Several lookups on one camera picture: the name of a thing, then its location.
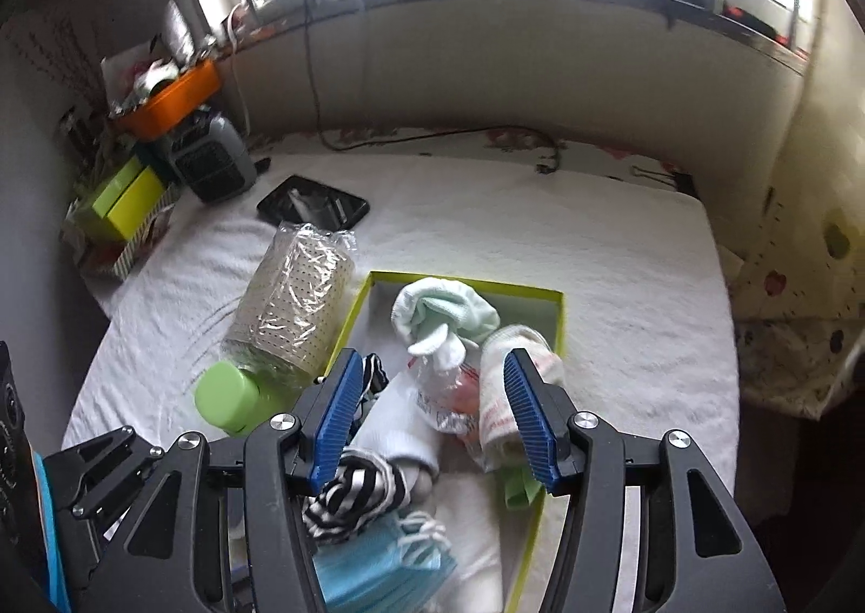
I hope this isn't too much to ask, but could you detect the blue face mask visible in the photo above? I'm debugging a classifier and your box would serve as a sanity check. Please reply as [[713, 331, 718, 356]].
[[314, 511, 461, 613]]

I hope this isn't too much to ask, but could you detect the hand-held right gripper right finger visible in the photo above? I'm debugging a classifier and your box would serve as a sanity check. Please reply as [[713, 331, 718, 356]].
[[503, 348, 788, 613]]

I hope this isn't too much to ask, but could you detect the plastic-wrapped dotted cloth roll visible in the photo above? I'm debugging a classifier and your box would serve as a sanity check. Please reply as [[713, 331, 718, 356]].
[[219, 222, 359, 384]]

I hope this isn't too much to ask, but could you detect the pale green and white sock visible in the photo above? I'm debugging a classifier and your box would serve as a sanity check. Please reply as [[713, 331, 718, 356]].
[[392, 277, 501, 374]]

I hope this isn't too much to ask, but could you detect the plain white sock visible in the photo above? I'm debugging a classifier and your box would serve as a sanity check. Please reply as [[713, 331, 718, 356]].
[[355, 376, 443, 475]]

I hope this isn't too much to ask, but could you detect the orange basket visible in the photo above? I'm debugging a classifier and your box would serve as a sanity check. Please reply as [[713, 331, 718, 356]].
[[115, 59, 224, 137]]

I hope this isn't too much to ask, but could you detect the black and white striped sock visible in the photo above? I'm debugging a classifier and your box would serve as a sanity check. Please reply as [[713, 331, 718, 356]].
[[358, 352, 391, 415], [301, 451, 410, 543]]

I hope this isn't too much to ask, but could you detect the lime green box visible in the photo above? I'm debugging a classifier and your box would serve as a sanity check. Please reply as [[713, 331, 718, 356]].
[[91, 157, 167, 242]]

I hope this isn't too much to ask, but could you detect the grey fan heater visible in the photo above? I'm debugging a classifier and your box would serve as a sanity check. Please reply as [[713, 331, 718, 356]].
[[165, 106, 259, 204]]

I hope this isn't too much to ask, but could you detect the white sock with striped cuff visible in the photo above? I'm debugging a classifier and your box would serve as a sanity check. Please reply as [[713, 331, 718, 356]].
[[476, 324, 567, 472]]

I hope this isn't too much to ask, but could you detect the cream curtain with hearts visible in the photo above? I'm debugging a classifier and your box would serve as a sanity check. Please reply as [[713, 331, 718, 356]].
[[716, 0, 865, 421]]

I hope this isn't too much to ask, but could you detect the white towel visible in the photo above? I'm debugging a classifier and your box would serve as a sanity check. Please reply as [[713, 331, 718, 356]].
[[61, 150, 737, 613]]

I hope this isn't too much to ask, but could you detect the black cable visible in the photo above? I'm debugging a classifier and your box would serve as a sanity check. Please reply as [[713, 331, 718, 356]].
[[290, 0, 562, 176]]

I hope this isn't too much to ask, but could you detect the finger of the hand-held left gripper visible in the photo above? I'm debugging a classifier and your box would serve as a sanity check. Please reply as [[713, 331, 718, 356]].
[[44, 425, 167, 587]]

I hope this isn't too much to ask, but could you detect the pile of crumpled packets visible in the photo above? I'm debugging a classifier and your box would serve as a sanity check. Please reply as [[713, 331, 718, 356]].
[[101, 0, 217, 114]]

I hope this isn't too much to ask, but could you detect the clear packet with red print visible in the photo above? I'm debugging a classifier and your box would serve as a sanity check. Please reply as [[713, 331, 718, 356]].
[[409, 343, 488, 445]]

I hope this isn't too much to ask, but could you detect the light green bottle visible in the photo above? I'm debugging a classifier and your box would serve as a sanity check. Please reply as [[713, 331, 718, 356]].
[[194, 362, 261, 437]]

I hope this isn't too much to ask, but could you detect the yellow-green cardboard box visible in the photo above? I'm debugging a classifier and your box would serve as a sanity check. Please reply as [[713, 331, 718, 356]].
[[314, 270, 565, 613]]

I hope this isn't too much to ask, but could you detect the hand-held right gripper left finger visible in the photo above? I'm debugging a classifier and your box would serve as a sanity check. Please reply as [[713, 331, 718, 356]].
[[77, 348, 366, 613]]

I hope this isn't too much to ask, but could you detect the black tablet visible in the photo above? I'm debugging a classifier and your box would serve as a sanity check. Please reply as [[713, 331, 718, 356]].
[[257, 175, 370, 230]]

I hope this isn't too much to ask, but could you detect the striped patterned box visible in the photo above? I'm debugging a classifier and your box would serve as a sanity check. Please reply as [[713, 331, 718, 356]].
[[64, 154, 180, 282]]

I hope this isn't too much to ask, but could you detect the green cloth strip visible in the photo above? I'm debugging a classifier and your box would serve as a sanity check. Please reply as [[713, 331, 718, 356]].
[[500, 468, 548, 509]]

